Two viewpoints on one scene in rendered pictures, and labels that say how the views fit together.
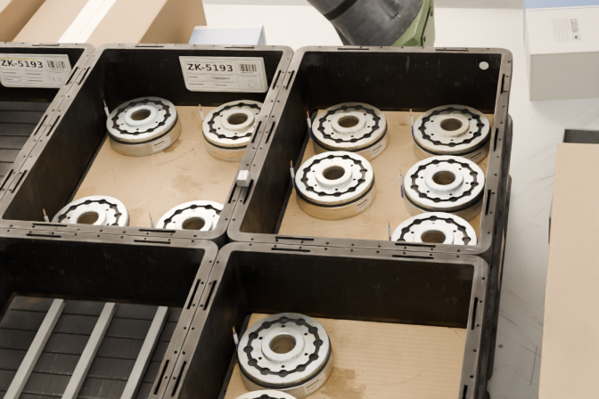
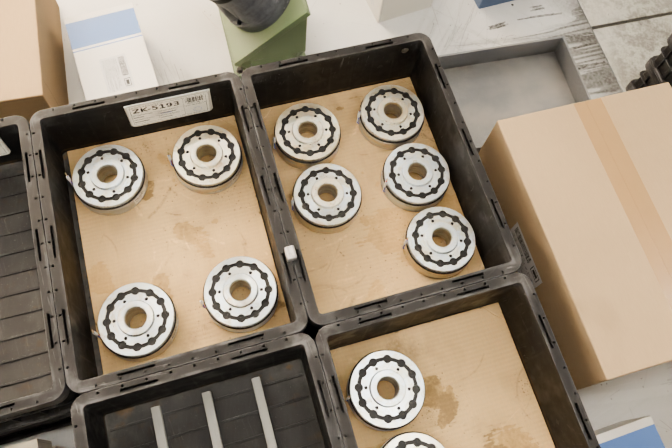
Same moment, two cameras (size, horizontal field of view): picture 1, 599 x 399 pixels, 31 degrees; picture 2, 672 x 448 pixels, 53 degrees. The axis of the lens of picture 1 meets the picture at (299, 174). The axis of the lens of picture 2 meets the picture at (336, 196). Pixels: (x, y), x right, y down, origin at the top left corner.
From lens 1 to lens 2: 0.82 m
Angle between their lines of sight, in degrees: 37
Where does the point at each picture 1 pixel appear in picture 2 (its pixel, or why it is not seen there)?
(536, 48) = not seen: outside the picture
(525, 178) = not seen: hidden behind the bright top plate
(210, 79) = (156, 115)
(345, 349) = (418, 358)
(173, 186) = (178, 238)
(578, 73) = not seen: outside the picture
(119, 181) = (122, 247)
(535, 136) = not seen: hidden behind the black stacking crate
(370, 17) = not seen: outside the picture
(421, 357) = (475, 343)
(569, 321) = (591, 299)
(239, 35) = (116, 22)
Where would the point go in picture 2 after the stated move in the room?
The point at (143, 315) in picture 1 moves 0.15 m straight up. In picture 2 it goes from (237, 389) to (229, 372)
